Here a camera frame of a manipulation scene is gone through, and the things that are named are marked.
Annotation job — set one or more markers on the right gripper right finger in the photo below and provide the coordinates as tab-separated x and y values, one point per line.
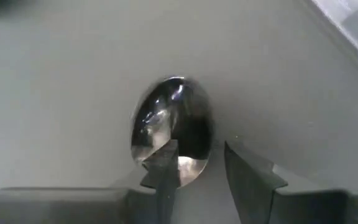
253	193

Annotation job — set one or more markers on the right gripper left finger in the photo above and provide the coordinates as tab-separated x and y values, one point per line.
73	205

